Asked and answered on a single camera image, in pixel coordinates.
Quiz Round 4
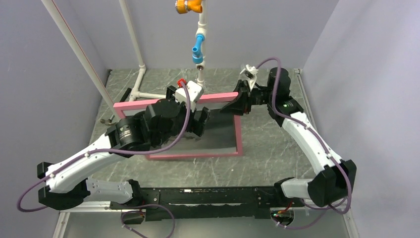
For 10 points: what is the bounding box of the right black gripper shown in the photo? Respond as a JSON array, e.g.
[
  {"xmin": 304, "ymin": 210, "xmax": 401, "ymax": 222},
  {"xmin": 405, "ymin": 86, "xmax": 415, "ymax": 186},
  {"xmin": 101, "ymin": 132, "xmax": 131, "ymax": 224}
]
[{"xmin": 218, "ymin": 80, "xmax": 274, "ymax": 116}]

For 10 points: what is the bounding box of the pink wooden picture frame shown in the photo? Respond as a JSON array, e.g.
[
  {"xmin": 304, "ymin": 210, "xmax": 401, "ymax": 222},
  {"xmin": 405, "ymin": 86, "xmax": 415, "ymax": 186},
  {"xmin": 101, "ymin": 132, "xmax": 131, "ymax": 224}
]
[{"xmin": 112, "ymin": 91, "xmax": 244, "ymax": 161}]

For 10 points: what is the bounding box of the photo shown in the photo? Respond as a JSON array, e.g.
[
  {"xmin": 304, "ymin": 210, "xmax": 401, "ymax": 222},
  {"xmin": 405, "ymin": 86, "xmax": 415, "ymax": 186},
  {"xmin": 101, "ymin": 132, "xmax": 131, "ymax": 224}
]
[{"xmin": 163, "ymin": 109, "xmax": 237, "ymax": 155}]

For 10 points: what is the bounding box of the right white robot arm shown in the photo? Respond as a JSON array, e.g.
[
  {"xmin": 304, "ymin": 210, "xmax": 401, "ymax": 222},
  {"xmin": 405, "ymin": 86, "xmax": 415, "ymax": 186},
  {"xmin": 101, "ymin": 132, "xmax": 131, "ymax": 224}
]
[{"xmin": 220, "ymin": 65, "xmax": 357, "ymax": 208}]

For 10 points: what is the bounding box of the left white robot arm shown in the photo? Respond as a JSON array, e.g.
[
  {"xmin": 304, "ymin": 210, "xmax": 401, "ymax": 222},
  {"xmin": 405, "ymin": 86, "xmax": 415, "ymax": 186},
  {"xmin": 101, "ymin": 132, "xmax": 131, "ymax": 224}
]
[{"xmin": 37, "ymin": 81, "xmax": 210, "ymax": 210}]

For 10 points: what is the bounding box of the blue nozzle fitting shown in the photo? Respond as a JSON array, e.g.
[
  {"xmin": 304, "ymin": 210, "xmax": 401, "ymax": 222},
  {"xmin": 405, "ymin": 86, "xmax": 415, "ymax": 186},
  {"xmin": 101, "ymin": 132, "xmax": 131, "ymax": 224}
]
[{"xmin": 192, "ymin": 34, "xmax": 205, "ymax": 64}]

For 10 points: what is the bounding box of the orange nozzle fitting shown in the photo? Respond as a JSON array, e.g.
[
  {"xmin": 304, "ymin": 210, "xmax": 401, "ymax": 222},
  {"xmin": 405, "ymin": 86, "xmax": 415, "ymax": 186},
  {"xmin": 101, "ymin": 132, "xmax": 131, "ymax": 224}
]
[{"xmin": 175, "ymin": 0, "xmax": 203, "ymax": 14}]

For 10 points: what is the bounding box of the white PVC pipe stand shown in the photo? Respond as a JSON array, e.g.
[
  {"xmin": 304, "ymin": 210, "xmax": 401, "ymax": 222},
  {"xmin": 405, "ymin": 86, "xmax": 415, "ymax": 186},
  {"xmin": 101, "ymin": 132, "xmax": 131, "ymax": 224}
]
[{"xmin": 42, "ymin": 0, "xmax": 208, "ymax": 119}]

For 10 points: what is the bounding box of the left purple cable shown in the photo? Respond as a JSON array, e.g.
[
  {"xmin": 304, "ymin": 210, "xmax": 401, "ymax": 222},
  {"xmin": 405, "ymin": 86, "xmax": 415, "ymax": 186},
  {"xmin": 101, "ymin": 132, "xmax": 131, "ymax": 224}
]
[{"xmin": 16, "ymin": 80, "xmax": 192, "ymax": 238}]

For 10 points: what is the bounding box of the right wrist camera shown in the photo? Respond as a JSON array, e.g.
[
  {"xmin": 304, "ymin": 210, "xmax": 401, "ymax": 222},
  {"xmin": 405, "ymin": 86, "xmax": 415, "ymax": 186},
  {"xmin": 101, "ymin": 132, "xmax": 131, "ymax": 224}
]
[{"xmin": 239, "ymin": 64, "xmax": 259, "ymax": 91}]

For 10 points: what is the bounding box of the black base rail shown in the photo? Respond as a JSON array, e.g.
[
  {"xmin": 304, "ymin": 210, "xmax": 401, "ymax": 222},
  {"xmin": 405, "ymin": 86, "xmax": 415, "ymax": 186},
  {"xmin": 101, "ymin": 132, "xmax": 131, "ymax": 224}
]
[{"xmin": 109, "ymin": 185, "xmax": 304, "ymax": 221}]

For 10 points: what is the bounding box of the aluminium extrusion rail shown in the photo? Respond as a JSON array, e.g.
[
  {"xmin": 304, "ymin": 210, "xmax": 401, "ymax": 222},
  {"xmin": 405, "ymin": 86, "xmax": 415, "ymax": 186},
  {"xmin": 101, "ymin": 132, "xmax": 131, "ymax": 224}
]
[{"xmin": 60, "ymin": 188, "xmax": 351, "ymax": 214}]

